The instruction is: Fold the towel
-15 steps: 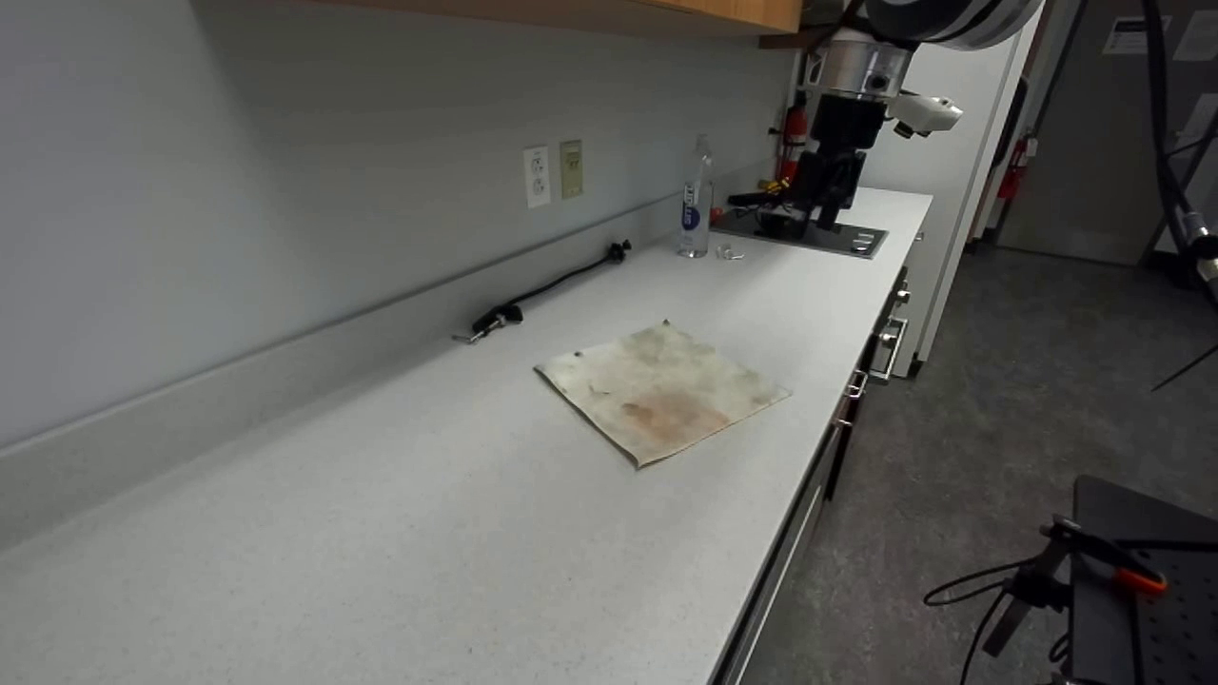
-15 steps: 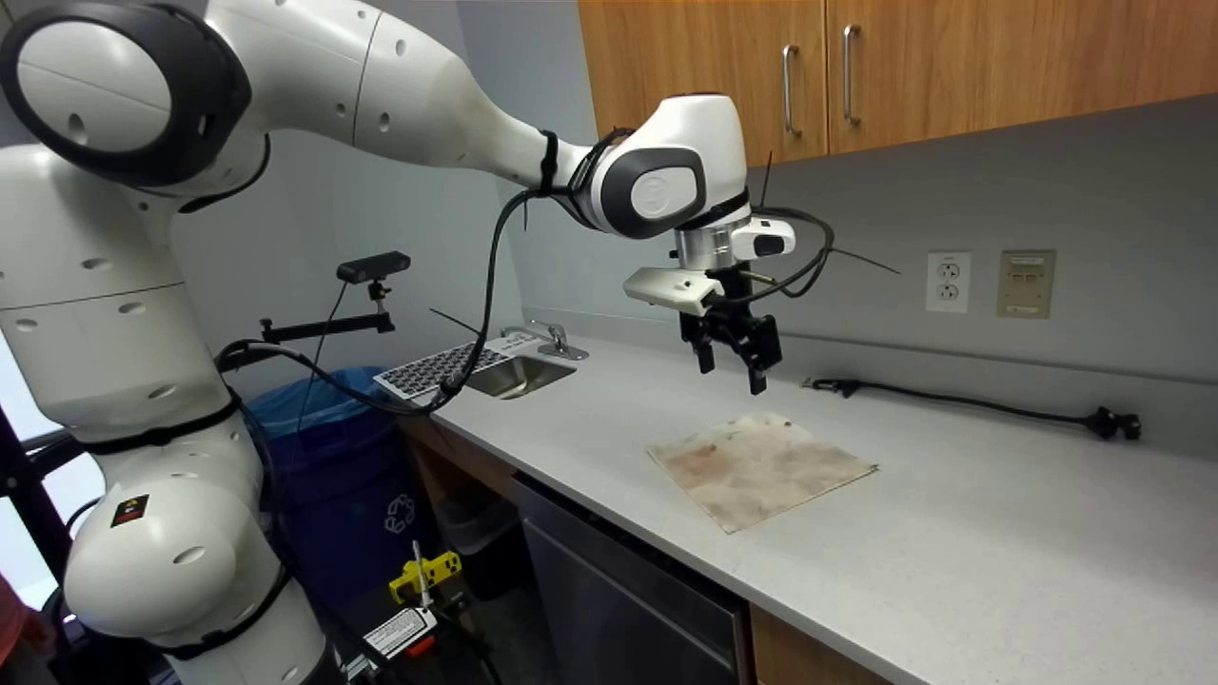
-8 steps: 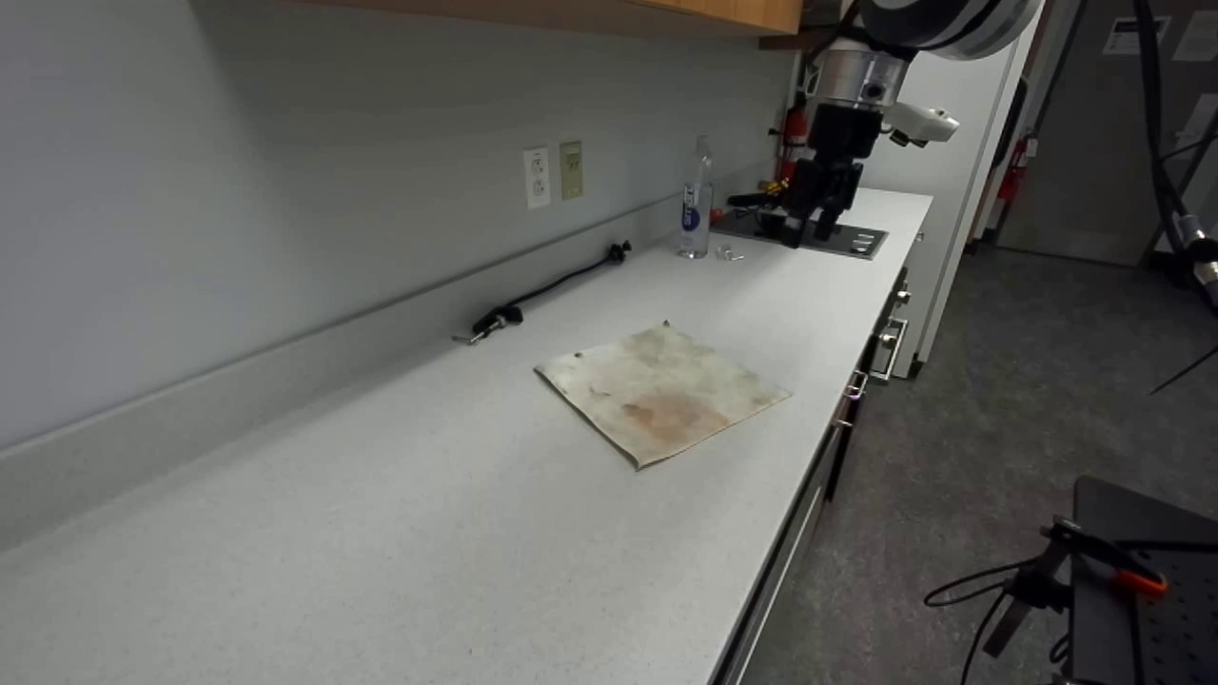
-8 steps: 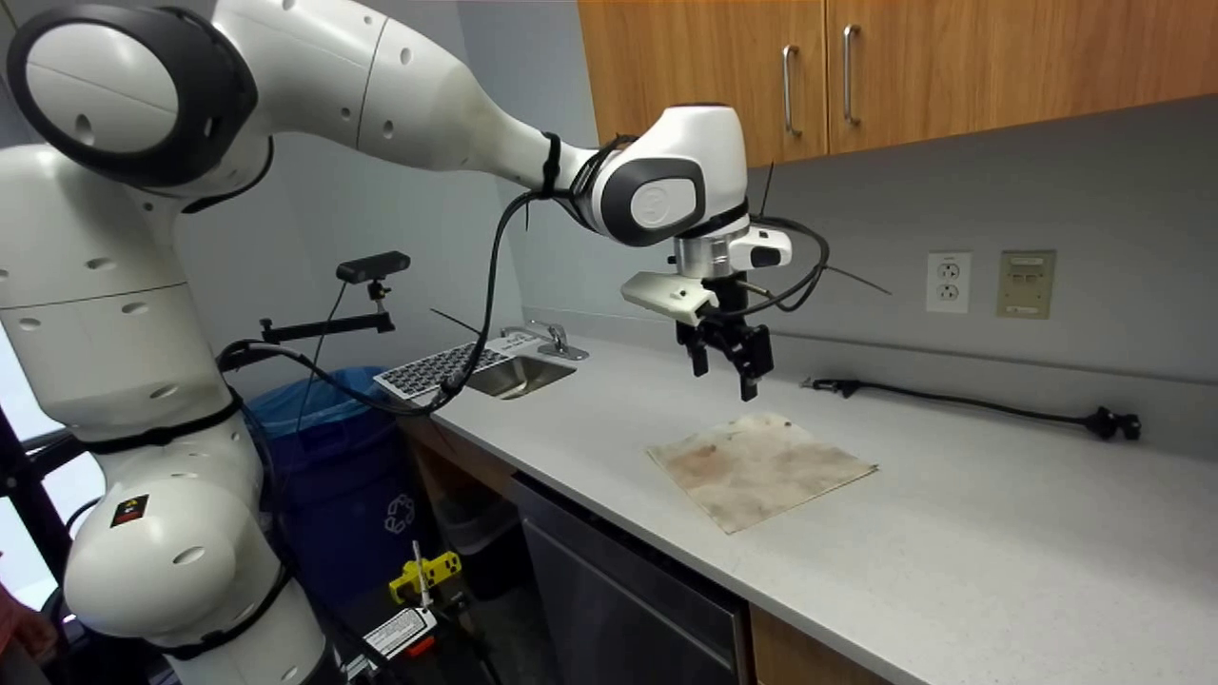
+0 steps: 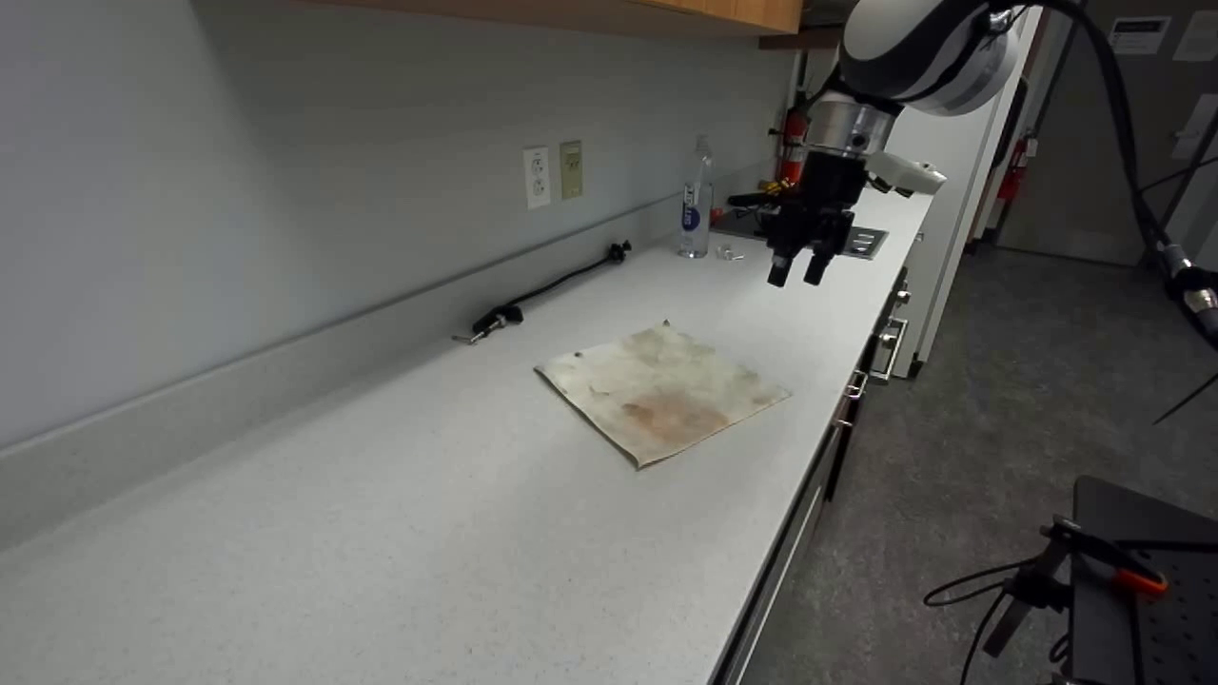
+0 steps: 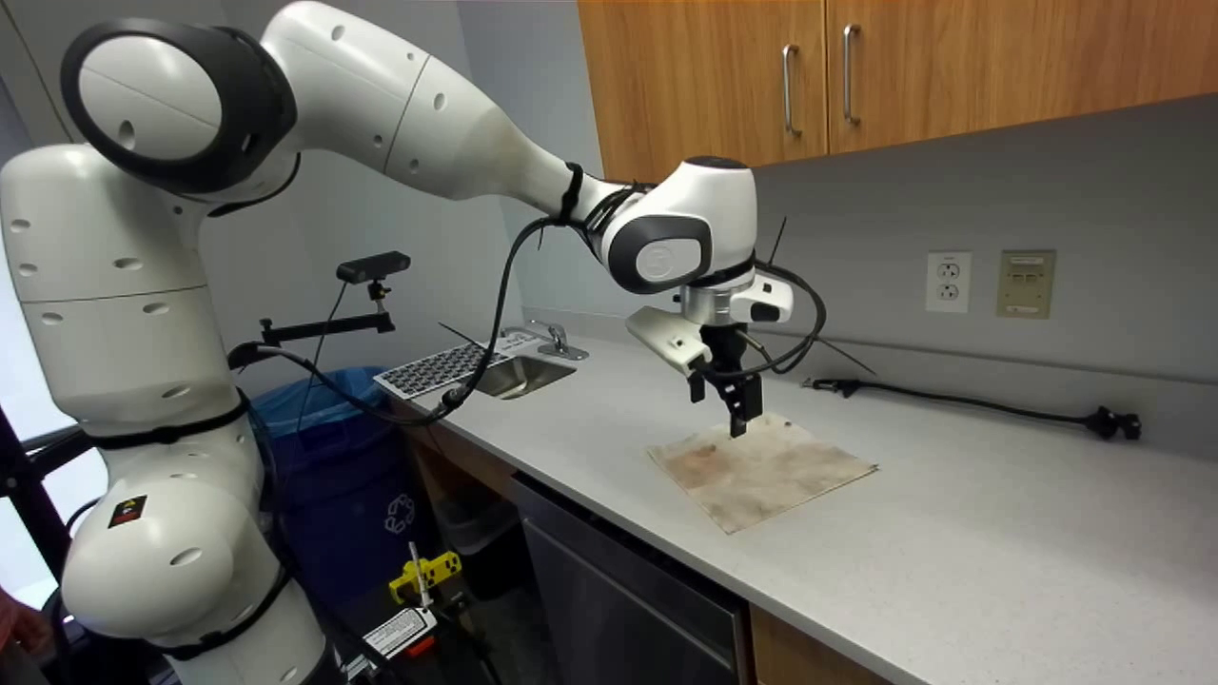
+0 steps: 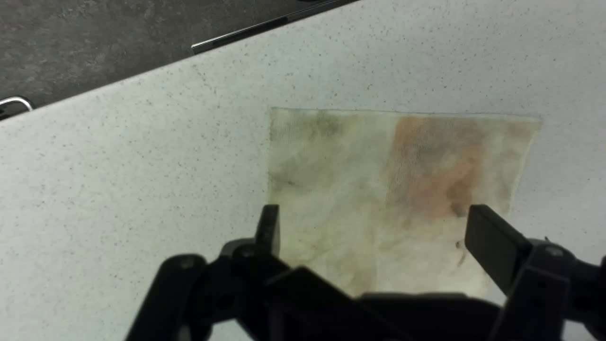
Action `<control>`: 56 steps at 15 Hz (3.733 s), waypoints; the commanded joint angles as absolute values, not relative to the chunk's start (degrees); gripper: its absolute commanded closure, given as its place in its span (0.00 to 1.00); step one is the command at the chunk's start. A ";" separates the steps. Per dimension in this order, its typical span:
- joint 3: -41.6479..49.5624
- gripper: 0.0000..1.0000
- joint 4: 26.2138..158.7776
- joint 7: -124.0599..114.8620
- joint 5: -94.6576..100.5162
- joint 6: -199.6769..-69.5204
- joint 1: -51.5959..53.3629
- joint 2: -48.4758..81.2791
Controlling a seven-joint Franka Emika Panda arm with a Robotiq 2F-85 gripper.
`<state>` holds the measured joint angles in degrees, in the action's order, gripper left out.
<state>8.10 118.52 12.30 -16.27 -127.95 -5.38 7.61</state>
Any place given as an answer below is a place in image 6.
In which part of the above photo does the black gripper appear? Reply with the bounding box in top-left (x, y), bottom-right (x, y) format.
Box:
top-left (685, 320), bottom-right (770, 440)

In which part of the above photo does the beige stained towel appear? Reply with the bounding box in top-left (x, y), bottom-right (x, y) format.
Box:
top-left (646, 411), bottom-right (883, 541)

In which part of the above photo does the person forearm red sleeve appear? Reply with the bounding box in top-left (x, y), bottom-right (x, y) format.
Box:
top-left (0, 591), bottom-right (59, 664)

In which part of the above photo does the chrome faucet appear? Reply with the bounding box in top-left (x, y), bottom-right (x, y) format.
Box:
top-left (500, 320), bottom-right (590, 367)

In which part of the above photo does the steel sink basin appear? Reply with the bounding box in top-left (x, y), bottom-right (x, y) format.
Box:
top-left (462, 355), bottom-right (579, 409)

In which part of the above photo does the dark steel dishwasher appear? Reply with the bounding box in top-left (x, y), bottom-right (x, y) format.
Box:
top-left (505, 472), bottom-right (756, 685)

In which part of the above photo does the white electrical outlet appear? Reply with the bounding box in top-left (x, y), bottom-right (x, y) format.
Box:
top-left (921, 248), bottom-right (980, 320)

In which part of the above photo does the wooden base cabinet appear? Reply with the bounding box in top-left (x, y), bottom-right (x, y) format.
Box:
top-left (746, 605), bottom-right (896, 685)

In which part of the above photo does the wooden sink cabinet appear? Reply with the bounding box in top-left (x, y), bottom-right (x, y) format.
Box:
top-left (395, 409), bottom-right (523, 515)

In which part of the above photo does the narrow wooden cabinet door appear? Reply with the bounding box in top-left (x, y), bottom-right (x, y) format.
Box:
top-left (575, 0), bottom-right (831, 192)

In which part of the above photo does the yellow clamp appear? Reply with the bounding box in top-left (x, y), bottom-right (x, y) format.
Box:
top-left (385, 546), bottom-right (468, 613)

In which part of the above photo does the blue recycling bin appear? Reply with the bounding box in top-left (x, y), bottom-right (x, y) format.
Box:
top-left (245, 367), bottom-right (438, 629)

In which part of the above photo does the white and red device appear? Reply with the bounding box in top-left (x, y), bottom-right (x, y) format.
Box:
top-left (362, 605), bottom-right (444, 665)

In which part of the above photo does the wide wooden cabinet door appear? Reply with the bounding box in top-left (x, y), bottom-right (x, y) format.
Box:
top-left (824, 0), bottom-right (1218, 161)

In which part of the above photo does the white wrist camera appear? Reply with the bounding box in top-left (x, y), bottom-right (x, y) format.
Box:
top-left (624, 306), bottom-right (712, 381)

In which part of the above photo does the silver cabinet handle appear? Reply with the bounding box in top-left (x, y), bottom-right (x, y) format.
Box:
top-left (778, 43), bottom-right (806, 140)
top-left (836, 19), bottom-right (868, 128)

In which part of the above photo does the beige wall plate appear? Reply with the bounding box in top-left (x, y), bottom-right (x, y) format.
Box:
top-left (994, 244), bottom-right (1062, 323)

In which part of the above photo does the black exterior camera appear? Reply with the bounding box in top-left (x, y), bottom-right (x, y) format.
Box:
top-left (335, 248), bottom-right (415, 290)

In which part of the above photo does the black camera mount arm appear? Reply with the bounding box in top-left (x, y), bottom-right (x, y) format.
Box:
top-left (226, 279), bottom-right (400, 373)

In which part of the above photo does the black metal stand frame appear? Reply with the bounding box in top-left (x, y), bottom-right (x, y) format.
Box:
top-left (0, 404), bottom-right (112, 638)

